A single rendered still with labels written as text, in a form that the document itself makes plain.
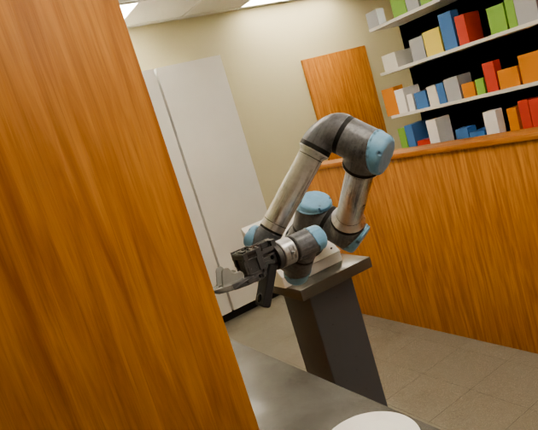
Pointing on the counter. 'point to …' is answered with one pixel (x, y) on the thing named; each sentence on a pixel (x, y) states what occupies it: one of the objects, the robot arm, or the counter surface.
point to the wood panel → (89, 239)
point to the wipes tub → (378, 421)
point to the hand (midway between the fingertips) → (216, 293)
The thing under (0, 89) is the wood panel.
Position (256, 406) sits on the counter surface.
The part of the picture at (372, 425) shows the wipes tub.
